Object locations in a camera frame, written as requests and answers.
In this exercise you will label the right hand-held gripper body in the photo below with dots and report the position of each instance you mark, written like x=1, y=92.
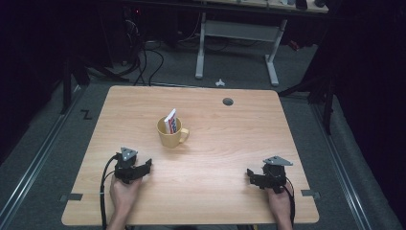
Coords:
x=274, y=175

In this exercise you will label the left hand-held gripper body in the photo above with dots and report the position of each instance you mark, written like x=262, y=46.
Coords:
x=125, y=169

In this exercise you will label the yellow mug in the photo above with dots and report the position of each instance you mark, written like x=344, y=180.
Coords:
x=170, y=140

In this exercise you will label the white toothpaste tube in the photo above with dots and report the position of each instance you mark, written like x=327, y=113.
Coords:
x=171, y=123

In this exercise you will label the person's left hand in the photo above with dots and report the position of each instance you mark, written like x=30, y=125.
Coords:
x=123, y=198

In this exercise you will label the person's right hand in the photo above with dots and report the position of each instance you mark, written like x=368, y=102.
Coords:
x=280, y=204

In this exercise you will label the grey tape strip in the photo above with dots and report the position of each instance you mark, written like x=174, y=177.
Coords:
x=72, y=197
x=310, y=193

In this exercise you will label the black metal stand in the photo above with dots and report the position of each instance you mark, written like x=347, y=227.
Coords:
x=67, y=86
x=327, y=105

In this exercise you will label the small white floor object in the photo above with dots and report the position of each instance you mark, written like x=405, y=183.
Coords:
x=220, y=83

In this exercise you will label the small red object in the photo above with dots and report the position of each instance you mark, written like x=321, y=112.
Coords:
x=294, y=45

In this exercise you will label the metal floor rail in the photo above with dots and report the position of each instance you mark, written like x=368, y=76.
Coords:
x=343, y=172
x=35, y=163

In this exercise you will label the white desk frame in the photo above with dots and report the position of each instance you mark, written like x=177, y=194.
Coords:
x=237, y=30

